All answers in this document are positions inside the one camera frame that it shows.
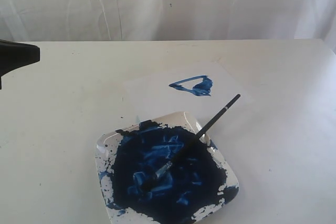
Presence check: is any white plate with blue paint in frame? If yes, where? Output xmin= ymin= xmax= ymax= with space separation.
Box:
xmin=96 ymin=112 xmax=239 ymax=223

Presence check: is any white curtain backdrop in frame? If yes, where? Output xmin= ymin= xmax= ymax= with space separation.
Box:
xmin=1 ymin=0 xmax=335 ymax=47

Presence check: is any black paintbrush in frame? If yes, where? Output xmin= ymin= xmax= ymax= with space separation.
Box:
xmin=141 ymin=94 xmax=241 ymax=191

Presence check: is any white paper sheet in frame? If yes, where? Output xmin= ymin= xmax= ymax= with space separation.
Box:
xmin=124 ymin=62 xmax=253 ymax=121

